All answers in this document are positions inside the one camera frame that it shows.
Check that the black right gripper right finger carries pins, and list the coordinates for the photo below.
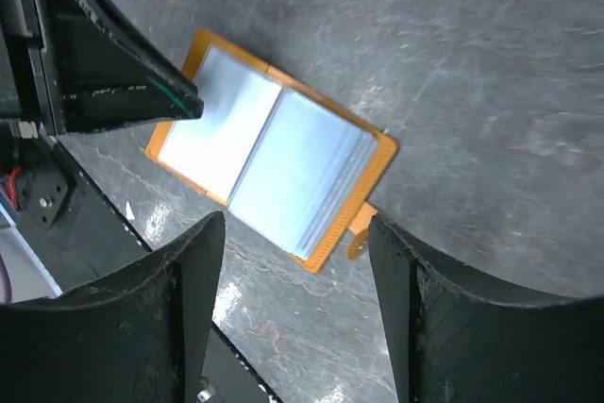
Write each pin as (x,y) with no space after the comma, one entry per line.
(456,334)

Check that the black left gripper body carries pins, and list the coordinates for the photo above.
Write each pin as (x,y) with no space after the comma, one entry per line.
(26,33)

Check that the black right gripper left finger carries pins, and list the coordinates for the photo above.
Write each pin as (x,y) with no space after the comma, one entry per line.
(137,335)

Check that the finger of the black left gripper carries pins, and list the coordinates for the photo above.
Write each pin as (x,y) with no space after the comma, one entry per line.
(101,73)

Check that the mustard leather card holder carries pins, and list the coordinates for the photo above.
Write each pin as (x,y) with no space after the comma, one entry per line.
(287,161)

